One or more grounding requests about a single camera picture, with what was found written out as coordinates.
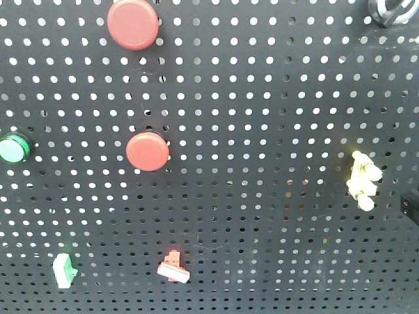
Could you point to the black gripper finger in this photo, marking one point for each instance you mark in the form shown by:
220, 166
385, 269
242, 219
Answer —
410, 205

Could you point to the black and silver rotary knob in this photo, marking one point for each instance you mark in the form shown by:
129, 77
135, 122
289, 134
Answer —
390, 13

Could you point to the black perforated pegboard panel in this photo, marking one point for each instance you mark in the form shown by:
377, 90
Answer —
261, 104

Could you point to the small red push button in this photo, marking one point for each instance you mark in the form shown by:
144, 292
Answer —
147, 151

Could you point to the large red push button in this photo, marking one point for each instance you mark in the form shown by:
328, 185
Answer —
133, 24

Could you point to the green illuminated push button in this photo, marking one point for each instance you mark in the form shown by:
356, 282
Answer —
15, 148

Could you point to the red and white switch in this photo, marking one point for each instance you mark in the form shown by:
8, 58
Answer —
171, 268

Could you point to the green and white switch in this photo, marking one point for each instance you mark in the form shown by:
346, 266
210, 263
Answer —
64, 271

